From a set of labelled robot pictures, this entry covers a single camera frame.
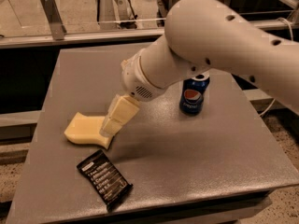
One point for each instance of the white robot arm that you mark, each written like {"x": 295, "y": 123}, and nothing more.
{"x": 204, "y": 34}

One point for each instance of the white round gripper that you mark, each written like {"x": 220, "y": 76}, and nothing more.
{"x": 135, "y": 76}

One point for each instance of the left metal rail bracket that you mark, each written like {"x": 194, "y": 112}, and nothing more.
{"x": 55, "y": 22}

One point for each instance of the yellow wavy sponge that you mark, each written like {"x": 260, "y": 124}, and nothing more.
{"x": 85, "y": 130}

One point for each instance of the horizontal metal rail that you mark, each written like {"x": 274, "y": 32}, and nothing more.
{"x": 87, "y": 39}

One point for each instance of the blue pepsi can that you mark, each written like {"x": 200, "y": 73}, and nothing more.
{"x": 192, "y": 96}

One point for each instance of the black rxbar chocolate wrapper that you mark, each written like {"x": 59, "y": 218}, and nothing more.
{"x": 106, "y": 179}

